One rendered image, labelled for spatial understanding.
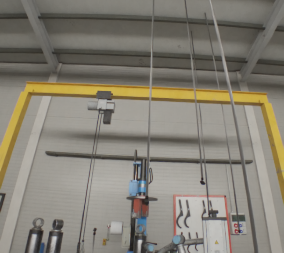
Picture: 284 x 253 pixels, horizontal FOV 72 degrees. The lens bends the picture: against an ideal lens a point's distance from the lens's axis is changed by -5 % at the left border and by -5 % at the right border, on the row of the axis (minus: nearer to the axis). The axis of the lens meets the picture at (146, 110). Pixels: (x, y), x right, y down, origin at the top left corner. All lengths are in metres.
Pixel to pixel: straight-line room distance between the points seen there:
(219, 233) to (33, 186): 5.12
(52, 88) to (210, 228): 3.94
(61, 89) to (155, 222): 4.08
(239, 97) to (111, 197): 4.17
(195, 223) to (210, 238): 2.88
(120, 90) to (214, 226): 2.99
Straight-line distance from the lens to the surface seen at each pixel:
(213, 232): 3.27
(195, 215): 6.14
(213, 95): 4.58
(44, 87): 4.87
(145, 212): 4.13
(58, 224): 3.76
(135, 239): 3.94
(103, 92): 4.29
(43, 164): 6.79
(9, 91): 8.64
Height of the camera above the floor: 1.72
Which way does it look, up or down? 29 degrees up
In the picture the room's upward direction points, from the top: 2 degrees clockwise
